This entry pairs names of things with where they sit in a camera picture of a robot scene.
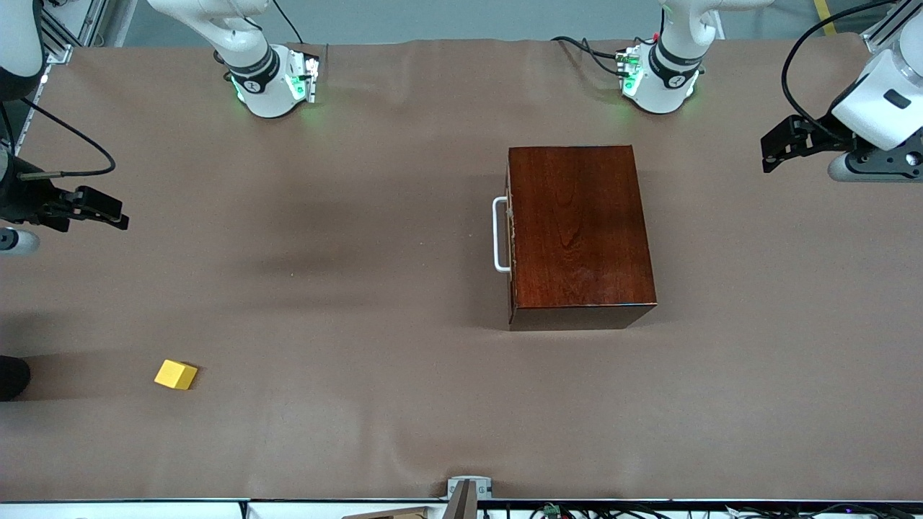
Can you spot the black rounded object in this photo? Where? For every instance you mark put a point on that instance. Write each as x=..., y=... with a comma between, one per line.
x=11, y=378

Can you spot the grey metal clamp bracket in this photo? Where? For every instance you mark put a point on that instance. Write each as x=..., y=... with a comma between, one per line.
x=461, y=478

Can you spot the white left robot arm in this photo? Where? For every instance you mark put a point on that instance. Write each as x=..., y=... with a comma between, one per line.
x=670, y=86

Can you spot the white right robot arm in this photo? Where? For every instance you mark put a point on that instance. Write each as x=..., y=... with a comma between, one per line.
x=267, y=94

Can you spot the white table edge rail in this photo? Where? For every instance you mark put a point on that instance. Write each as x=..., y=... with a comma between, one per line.
x=144, y=510

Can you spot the dark red wooden cabinet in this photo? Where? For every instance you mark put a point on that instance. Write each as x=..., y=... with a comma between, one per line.
x=577, y=231

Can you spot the aluminium frame profile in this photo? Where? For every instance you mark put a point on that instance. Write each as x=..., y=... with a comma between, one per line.
x=876, y=40
x=59, y=54

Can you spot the brown table cover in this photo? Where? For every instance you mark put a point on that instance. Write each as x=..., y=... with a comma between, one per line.
x=288, y=418

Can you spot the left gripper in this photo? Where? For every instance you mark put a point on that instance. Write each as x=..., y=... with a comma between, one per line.
x=826, y=132

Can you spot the black left camera bracket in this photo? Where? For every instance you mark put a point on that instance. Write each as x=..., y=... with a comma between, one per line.
x=887, y=164

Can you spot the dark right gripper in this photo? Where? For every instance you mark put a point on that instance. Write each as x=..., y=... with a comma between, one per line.
x=20, y=199

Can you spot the yellow block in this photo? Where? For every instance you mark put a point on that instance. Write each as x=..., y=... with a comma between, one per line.
x=175, y=375

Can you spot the light wooden plank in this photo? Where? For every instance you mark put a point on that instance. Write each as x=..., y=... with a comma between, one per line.
x=396, y=514

